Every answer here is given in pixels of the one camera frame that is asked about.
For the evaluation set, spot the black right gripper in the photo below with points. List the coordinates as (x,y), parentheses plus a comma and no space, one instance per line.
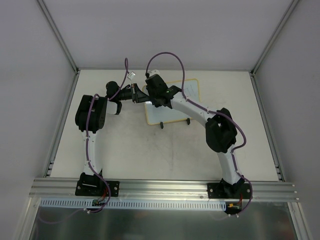
(159,101)

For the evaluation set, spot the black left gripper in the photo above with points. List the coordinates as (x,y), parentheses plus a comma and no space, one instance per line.
(135,92)

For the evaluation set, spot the yellow framed whiteboard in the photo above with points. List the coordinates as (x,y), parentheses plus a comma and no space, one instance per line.
(161,115)

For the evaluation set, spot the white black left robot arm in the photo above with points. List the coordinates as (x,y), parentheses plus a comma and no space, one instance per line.
(90,117)

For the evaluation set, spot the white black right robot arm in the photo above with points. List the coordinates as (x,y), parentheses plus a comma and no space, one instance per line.
(220,130)

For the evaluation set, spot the black whiteboard stand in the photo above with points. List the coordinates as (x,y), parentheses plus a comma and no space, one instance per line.
(187,120)

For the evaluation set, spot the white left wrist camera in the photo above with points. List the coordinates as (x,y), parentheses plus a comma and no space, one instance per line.
(131,76)

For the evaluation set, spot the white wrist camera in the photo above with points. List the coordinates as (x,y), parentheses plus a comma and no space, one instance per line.
(151,73)
(131,76)

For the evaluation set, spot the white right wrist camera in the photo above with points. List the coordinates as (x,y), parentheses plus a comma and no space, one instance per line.
(151,73)

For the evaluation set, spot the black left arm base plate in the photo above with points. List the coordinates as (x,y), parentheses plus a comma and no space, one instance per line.
(97,188)

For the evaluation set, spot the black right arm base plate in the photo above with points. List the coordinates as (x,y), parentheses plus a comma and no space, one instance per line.
(215,190)

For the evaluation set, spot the aluminium mounting rail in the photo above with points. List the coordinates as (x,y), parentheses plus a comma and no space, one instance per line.
(185,190)

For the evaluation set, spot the white slotted cable duct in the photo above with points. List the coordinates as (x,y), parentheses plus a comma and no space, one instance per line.
(133,204)

